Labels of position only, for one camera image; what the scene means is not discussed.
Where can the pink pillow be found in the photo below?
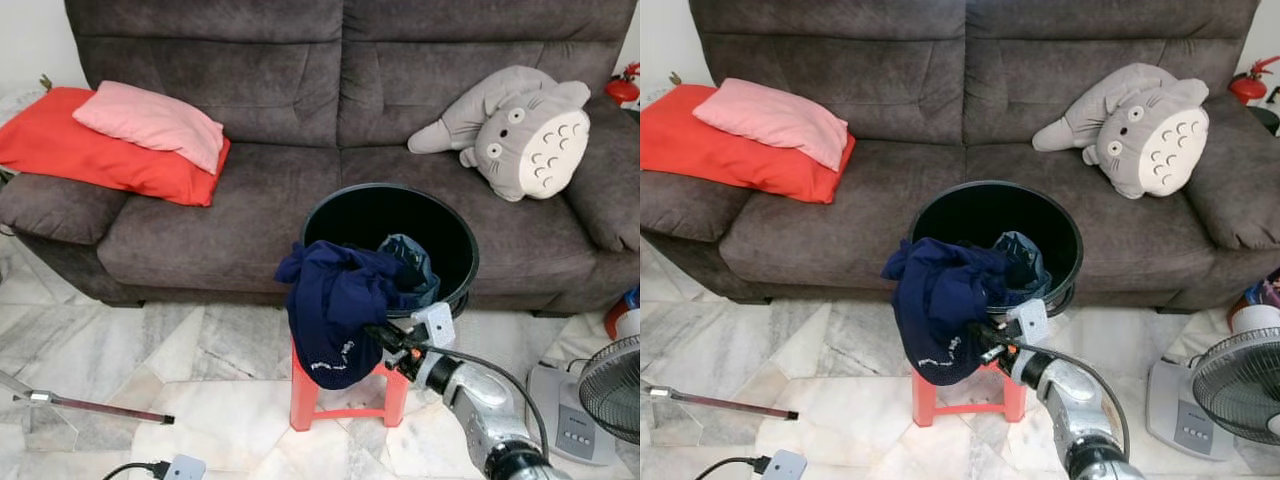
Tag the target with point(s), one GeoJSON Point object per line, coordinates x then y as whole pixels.
{"type": "Point", "coordinates": [775, 120]}
{"type": "Point", "coordinates": [150, 120]}

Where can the coral plastic stool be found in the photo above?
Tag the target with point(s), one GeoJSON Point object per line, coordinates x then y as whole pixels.
{"type": "Point", "coordinates": [922, 400]}
{"type": "Point", "coordinates": [300, 395]}

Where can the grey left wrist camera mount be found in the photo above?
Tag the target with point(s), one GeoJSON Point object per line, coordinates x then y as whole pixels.
{"type": "Point", "coordinates": [185, 468]}
{"type": "Point", "coordinates": [785, 465]}

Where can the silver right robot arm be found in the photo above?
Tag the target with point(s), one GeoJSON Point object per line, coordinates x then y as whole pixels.
{"type": "Point", "coordinates": [1075, 400]}
{"type": "Point", "coordinates": [490, 400]}

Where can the grey brown fabric sofa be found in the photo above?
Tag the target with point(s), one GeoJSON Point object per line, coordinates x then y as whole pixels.
{"type": "Point", "coordinates": [870, 220]}
{"type": "Point", "coordinates": [250, 220]}

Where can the small brass ornament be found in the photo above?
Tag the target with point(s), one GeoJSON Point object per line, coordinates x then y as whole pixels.
{"type": "Point", "coordinates": [677, 80]}
{"type": "Point", "coordinates": [46, 82]}

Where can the grey Totoro plush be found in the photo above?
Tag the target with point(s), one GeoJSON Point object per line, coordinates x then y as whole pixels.
{"type": "Point", "coordinates": [540, 140]}
{"type": "Point", "coordinates": [1160, 140]}

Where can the navy blue shirt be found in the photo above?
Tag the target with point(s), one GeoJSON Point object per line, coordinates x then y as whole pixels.
{"type": "Point", "coordinates": [940, 310]}
{"type": "Point", "coordinates": [335, 310]}

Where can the black round bin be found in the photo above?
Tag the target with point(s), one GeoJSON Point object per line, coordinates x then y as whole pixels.
{"type": "Point", "coordinates": [1050, 220]}
{"type": "Point", "coordinates": [440, 225]}

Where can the red round container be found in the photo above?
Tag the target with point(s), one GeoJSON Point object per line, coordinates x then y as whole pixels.
{"type": "Point", "coordinates": [1255, 300]}
{"type": "Point", "coordinates": [625, 315]}

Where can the grey blue garment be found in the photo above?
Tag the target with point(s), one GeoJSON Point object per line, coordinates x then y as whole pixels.
{"type": "Point", "coordinates": [412, 265]}
{"type": "Point", "coordinates": [1022, 262]}

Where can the red pillow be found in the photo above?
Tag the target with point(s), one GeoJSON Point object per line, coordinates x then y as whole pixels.
{"type": "Point", "coordinates": [700, 150]}
{"type": "Point", "coordinates": [60, 150]}

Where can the red fire extinguisher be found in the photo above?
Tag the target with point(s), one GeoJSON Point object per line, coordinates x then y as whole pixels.
{"type": "Point", "coordinates": [622, 90]}
{"type": "Point", "coordinates": [1248, 85]}

